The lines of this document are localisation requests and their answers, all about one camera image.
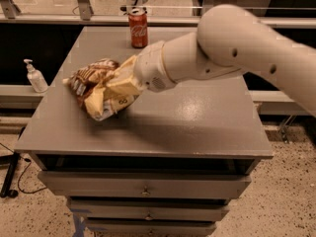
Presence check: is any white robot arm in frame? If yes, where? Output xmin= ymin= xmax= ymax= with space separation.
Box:
xmin=85 ymin=5 xmax=316 ymax=120

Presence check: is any black stand leg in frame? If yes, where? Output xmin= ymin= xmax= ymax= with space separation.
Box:
xmin=0 ymin=152 xmax=19 ymax=198

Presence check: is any white pump dispenser bottle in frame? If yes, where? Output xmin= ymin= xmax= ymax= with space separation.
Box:
xmin=24 ymin=59 xmax=48 ymax=93

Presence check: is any brown sea salt chip bag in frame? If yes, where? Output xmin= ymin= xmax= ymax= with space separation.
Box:
xmin=62 ymin=58 xmax=136 ymax=121

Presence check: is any red coke can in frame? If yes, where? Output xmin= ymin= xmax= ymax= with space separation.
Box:
xmin=128 ymin=8 xmax=148 ymax=48

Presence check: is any middle grey drawer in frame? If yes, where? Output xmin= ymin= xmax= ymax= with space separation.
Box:
xmin=67 ymin=198 xmax=229 ymax=221

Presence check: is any black cable on floor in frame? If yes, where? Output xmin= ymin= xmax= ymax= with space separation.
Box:
xmin=0 ymin=141 xmax=47 ymax=195

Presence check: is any top grey drawer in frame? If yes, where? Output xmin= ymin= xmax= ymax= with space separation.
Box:
xmin=39 ymin=171 xmax=251 ymax=199

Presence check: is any bottom grey drawer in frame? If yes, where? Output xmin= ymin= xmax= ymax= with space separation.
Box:
xmin=85 ymin=219 xmax=216 ymax=236

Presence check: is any grey drawer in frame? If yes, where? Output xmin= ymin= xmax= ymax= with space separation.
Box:
xmin=67 ymin=198 xmax=229 ymax=221
xmin=39 ymin=171 xmax=251 ymax=199
xmin=85 ymin=219 xmax=216 ymax=236

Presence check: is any grey drawer cabinet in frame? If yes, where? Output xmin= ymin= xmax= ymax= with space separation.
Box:
xmin=13 ymin=25 xmax=276 ymax=237

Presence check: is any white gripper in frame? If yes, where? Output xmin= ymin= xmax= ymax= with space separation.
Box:
xmin=84 ymin=40 xmax=176 ymax=119

